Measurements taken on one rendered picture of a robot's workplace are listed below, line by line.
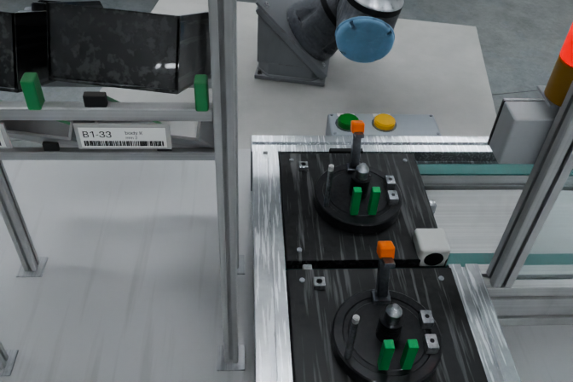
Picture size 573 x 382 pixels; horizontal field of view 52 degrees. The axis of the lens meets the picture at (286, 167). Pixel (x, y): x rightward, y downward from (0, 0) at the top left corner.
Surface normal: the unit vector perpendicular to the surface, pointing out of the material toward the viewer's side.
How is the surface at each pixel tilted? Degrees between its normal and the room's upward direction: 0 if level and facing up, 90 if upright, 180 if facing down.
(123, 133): 90
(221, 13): 90
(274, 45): 90
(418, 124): 0
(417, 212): 0
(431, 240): 0
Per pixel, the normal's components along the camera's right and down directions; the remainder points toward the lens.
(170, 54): -0.09, 0.29
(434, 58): 0.05, -0.74
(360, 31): -0.11, 0.79
